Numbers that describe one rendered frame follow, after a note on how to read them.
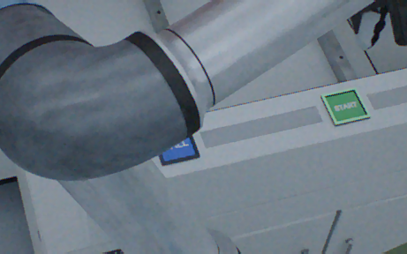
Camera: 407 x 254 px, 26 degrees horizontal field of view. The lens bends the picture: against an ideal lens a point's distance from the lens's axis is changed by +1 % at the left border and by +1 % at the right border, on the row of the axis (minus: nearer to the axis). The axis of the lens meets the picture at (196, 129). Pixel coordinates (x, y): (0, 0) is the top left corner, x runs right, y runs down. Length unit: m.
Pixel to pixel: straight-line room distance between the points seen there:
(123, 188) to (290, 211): 0.60
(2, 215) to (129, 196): 1.45
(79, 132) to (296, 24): 0.20
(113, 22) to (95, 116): 0.91
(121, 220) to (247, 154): 0.39
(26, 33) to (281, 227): 0.80
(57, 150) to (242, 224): 0.75
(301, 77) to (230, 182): 0.32
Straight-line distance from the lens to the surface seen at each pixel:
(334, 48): 1.53
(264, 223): 1.42
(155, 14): 1.54
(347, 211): 1.49
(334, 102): 1.31
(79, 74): 0.68
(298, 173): 1.32
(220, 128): 1.26
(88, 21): 1.57
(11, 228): 2.28
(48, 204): 1.35
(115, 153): 0.68
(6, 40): 0.74
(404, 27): 1.05
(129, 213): 0.88
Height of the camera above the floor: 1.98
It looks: 55 degrees down
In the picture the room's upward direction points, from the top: 6 degrees clockwise
